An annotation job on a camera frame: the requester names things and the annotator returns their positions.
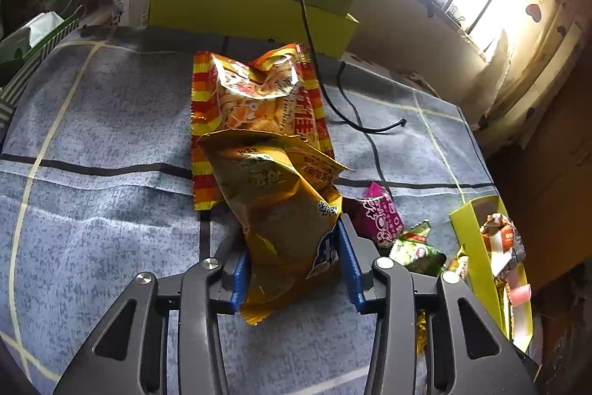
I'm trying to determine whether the pink jelly cup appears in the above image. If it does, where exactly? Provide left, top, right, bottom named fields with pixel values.
left=506, top=284, right=532, bottom=307

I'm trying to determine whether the pink purple snack packet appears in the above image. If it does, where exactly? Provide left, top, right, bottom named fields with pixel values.
left=343, top=181, right=404, bottom=252

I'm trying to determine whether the spotted cream curtain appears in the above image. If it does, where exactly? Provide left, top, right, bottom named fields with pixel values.
left=460, top=0, right=591, bottom=156

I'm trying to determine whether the blue patterned tablecloth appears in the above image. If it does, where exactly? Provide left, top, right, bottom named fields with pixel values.
left=1, top=26, right=495, bottom=394

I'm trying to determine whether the green striped tissue box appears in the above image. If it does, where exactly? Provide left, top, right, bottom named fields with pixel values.
left=1, top=6, right=82, bottom=129

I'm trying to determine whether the yellow-green cardboard tray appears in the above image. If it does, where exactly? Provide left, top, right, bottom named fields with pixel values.
left=450, top=194, right=533, bottom=351

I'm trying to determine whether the striped prawn cracker bag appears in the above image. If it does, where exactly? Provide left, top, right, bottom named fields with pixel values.
left=190, top=43, right=334, bottom=211

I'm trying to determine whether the yellow-green box at window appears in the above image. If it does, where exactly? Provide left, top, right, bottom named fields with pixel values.
left=148, top=0, right=358, bottom=58

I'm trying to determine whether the golden chip bag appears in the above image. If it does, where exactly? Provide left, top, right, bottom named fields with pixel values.
left=198, top=129, right=346, bottom=325

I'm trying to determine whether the black cable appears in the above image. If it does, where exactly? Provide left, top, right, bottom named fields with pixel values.
left=290, top=0, right=408, bottom=134

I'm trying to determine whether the white orange snack bag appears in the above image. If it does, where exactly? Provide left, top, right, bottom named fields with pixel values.
left=480, top=212, right=526, bottom=279

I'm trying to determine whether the green snack packet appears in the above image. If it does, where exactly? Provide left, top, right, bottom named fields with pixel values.
left=388, top=221, right=447, bottom=277

